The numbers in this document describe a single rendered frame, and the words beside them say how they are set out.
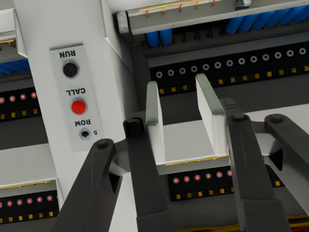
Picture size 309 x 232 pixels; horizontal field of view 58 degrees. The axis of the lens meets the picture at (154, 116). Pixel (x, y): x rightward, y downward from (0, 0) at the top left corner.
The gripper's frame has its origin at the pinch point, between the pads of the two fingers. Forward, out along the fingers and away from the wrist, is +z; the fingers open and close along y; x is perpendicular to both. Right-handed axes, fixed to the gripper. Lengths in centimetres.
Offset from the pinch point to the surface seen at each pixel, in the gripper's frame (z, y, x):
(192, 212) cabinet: 24.6, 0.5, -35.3
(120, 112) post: 11.9, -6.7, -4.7
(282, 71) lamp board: 27.8, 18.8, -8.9
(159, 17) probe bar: 19.4, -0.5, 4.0
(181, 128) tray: 12.2, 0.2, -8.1
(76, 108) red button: 11.7, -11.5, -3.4
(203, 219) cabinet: 24.1, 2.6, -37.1
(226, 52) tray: 29.9, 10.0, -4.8
